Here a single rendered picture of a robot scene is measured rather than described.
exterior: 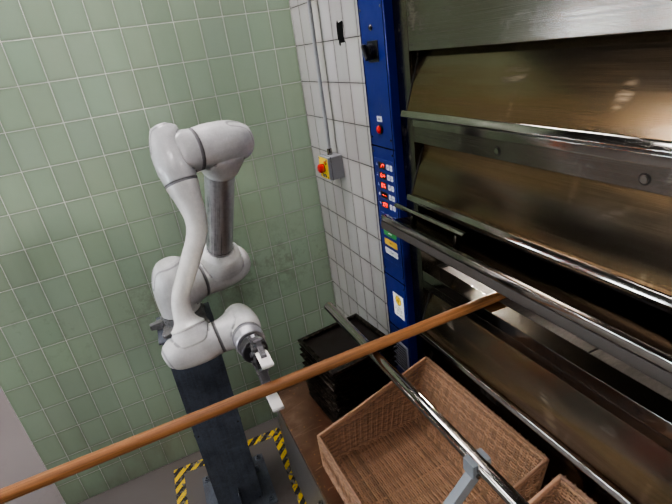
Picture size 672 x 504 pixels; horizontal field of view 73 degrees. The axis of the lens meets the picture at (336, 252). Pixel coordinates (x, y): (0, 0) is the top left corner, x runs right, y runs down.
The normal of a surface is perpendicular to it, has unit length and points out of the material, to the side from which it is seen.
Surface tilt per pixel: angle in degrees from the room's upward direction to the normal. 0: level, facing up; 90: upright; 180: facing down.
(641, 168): 90
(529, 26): 90
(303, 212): 90
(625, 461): 70
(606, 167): 90
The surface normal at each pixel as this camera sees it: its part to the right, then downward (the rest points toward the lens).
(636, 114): -0.89, -0.04
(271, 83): 0.42, 0.33
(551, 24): -0.90, 0.29
